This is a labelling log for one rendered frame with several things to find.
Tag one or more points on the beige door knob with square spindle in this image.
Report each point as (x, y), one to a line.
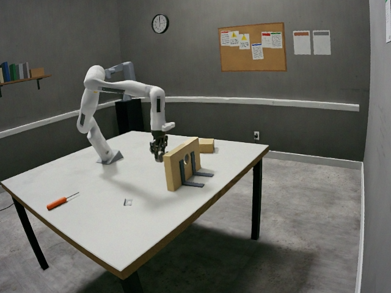
(161, 156)

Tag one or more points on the tan wooden board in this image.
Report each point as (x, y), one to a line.
(172, 165)

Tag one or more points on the orange-handled screwdriver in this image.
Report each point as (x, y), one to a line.
(58, 202)

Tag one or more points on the brown cardboard box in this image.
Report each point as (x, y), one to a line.
(205, 145)

